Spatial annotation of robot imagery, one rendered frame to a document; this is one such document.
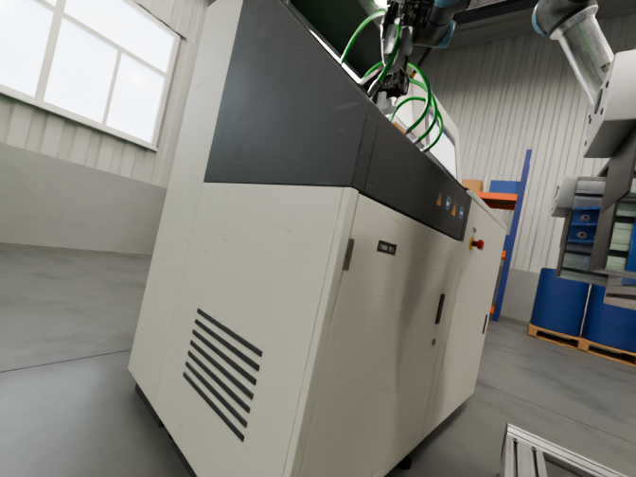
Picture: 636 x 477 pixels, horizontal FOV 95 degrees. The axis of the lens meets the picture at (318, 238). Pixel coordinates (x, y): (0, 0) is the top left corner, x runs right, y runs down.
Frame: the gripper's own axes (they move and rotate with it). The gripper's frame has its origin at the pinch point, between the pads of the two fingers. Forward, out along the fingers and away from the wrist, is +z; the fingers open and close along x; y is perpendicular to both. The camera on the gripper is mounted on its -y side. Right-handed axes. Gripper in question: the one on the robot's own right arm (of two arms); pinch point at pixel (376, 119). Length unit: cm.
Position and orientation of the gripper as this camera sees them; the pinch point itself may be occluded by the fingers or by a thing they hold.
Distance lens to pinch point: 103.4
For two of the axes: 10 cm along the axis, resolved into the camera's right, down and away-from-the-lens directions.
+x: 6.6, 1.5, 7.4
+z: -2.1, 9.8, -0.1
